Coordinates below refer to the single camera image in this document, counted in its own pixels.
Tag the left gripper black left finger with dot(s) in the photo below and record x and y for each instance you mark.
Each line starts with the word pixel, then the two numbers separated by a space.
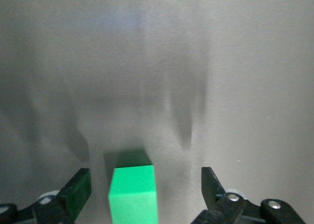
pixel 73 194

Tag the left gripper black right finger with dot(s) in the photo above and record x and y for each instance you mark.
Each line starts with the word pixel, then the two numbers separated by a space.
pixel 213 197

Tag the green cube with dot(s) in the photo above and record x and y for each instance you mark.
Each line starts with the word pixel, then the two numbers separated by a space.
pixel 133 192

